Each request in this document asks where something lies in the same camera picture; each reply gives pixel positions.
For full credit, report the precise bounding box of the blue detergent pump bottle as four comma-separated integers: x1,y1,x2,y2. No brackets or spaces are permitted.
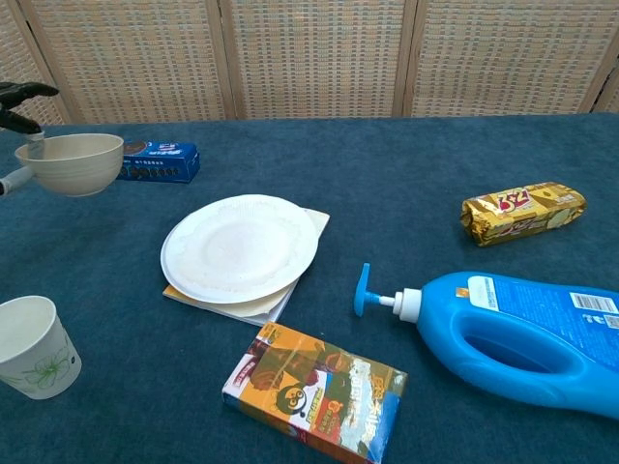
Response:
352,262,619,421

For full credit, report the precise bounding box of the white paper plate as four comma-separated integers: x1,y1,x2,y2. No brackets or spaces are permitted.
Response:
160,193,321,305

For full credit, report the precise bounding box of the orange snack box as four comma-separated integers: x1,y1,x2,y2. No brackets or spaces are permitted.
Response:
221,320,409,464

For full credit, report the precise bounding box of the gold biscuit packet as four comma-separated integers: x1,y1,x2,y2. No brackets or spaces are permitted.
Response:
460,181,589,248

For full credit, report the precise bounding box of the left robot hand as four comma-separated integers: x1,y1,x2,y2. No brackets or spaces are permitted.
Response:
0,81,61,197

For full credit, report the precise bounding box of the woven bamboo folding screen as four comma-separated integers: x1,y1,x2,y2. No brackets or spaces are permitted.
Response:
0,0,619,130

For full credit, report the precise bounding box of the cream ceramic bowl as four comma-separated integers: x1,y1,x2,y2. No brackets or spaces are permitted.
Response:
14,132,126,198

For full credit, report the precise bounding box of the beige paper plate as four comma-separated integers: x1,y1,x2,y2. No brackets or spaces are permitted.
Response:
191,278,301,319

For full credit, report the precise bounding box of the dark teal table cloth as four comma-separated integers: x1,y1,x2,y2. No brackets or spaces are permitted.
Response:
0,111,619,464

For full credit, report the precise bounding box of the blue cookie box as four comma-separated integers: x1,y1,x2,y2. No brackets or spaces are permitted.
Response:
117,139,201,185

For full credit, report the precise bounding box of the paper cup green flower print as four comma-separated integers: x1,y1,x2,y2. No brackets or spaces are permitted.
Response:
0,295,83,401

